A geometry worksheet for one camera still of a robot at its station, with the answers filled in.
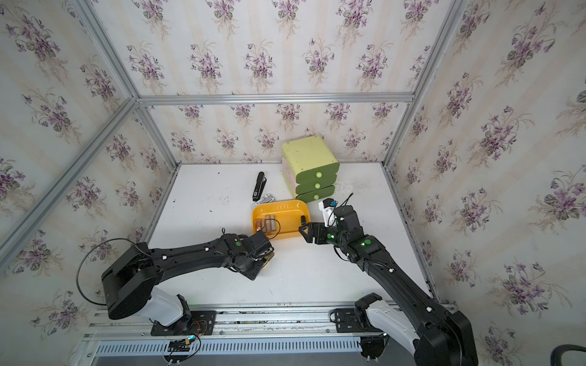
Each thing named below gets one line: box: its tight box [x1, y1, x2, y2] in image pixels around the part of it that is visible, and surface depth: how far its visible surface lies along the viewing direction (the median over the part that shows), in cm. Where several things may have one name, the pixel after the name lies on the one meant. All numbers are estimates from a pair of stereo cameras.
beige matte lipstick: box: [264, 214, 272, 233], surface depth 97 cm
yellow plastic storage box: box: [251, 199, 311, 241], surface depth 100 cm
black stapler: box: [252, 170, 268, 202], surface depth 109 cm
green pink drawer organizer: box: [281, 135, 340, 204], surface depth 96 cm
